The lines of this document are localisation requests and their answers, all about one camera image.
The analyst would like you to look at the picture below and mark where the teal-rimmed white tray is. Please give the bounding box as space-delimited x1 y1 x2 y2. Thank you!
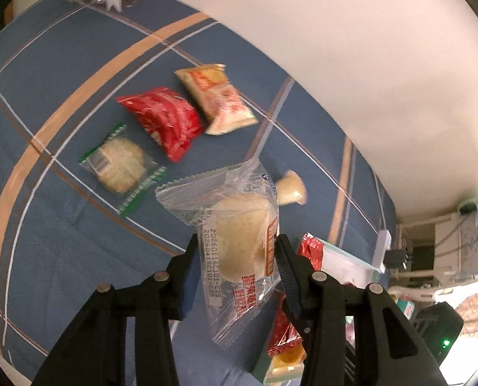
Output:
252 235 381 386

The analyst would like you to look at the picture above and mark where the black charger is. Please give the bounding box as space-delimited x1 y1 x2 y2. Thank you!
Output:
385 248 414 270

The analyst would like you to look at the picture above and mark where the pale jelly cup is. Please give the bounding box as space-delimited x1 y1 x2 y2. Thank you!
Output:
274 170 307 206

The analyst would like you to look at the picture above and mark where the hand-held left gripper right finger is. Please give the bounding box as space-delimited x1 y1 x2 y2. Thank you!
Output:
274 234 450 386

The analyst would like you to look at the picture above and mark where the long red patterned packet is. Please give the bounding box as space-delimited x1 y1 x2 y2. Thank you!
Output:
267 293 304 358

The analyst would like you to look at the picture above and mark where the teal toy box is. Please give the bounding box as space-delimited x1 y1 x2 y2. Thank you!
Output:
395 295 416 320

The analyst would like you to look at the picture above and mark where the cream bedside cabinet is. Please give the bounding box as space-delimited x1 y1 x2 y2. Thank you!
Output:
395 209 478 290

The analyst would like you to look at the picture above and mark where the green-edged clear cracker packet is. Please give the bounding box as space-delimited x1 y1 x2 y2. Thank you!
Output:
79 124 168 216

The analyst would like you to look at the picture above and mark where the orange cream snack packet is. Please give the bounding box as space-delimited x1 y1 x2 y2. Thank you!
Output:
175 63 259 136

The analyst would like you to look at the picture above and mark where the white power strip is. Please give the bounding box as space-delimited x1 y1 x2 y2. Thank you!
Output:
373 229 392 274

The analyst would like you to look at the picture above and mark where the clear steamed bun packet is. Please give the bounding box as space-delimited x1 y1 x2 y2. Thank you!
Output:
155 159 282 350

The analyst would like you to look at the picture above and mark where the yellow cake packet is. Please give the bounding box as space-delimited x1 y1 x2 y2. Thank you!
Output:
263 348 307 384

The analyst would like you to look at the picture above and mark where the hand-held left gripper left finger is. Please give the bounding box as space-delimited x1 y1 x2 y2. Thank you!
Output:
30 233 203 386

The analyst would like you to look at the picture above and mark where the bright red snack packet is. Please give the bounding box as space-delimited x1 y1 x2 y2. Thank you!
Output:
116 86 204 163

